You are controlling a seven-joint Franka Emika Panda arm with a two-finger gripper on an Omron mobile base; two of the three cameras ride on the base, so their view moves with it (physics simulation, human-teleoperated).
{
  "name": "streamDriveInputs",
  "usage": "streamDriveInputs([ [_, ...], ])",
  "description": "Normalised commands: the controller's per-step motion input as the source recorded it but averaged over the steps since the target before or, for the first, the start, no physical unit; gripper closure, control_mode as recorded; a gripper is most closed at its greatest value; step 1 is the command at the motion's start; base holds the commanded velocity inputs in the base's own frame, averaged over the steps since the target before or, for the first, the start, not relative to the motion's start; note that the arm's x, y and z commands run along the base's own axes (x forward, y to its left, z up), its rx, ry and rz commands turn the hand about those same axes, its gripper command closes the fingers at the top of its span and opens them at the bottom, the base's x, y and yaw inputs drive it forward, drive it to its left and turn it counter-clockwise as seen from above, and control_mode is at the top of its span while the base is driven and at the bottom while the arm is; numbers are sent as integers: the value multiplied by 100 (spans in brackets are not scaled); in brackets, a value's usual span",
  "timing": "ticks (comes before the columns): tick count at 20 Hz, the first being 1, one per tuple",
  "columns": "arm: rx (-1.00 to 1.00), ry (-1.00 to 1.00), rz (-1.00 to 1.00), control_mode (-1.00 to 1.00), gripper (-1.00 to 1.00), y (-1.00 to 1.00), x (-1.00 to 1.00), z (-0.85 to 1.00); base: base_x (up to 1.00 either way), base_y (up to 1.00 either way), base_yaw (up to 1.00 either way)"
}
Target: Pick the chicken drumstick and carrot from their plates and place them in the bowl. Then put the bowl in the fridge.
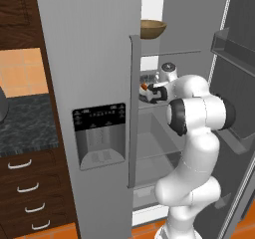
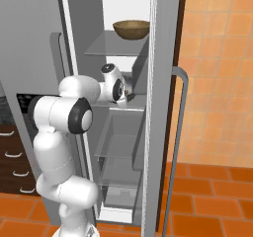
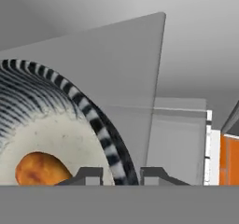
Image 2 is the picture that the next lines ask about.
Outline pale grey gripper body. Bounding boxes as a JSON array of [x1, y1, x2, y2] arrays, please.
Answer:
[[120, 77, 136, 109]]

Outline glass fridge shelf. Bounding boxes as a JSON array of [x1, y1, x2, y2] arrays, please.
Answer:
[[83, 29, 150, 58], [91, 93, 148, 111]]

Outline grey open fridge door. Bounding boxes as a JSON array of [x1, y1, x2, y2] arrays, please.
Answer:
[[140, 0, 183, 237]]

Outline clear fridge drawer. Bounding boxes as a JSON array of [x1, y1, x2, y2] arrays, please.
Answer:
[[98, 155, 144, 212], [93, 108, 146, 160]]

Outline brown wooden bowl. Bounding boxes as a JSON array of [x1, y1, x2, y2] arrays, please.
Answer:
[[112, 19, 151, 41]]

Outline grey fridge body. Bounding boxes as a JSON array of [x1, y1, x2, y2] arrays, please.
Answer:
[[59, 0, 156, 227]]

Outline grey closed fridge door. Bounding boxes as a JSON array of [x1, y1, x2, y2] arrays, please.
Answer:
[[0, 0, 83, 227]]

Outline dark brown cabinet panel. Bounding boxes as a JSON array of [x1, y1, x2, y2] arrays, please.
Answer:
[[155, 0, 189, 233]]

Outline black appliance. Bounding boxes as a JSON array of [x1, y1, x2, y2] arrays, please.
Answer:
[[15, 93, 42, 143]]

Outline dark wood drawer cabinet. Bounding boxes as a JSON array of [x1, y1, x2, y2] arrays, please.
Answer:
[[0, 124, 39, 197]]

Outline grey open door handle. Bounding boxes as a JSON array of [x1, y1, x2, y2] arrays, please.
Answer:
[[162, 66, 190, 237]]

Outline grey closed door handle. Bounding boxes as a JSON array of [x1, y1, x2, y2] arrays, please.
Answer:
[[48, 32, 73, 84]]

